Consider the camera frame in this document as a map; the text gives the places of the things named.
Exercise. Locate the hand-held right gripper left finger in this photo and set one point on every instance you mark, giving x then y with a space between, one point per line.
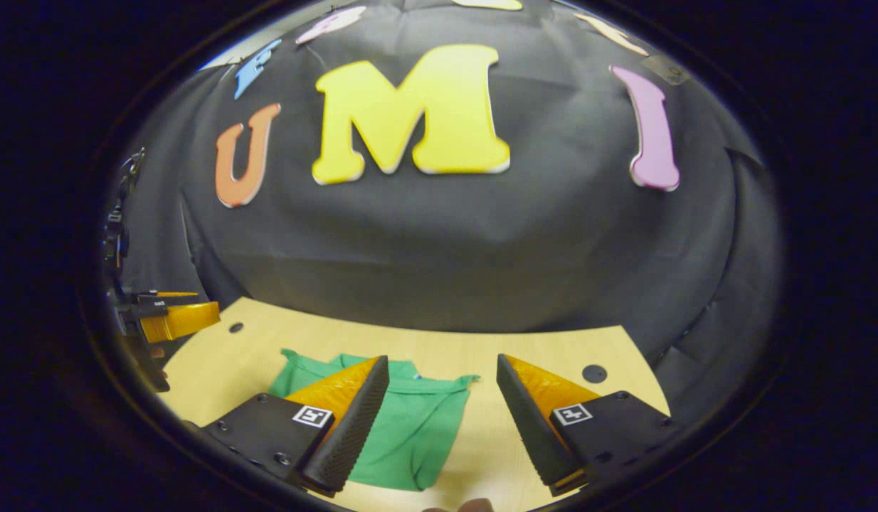
357 419

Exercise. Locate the green T-shirt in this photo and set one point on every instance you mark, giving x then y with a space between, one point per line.
418 434

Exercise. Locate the black backdrop cloth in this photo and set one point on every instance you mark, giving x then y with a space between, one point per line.
482 242

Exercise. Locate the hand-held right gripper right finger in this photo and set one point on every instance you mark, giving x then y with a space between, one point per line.
531 419

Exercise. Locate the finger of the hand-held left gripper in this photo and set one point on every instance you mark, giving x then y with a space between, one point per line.
183 320
161 299

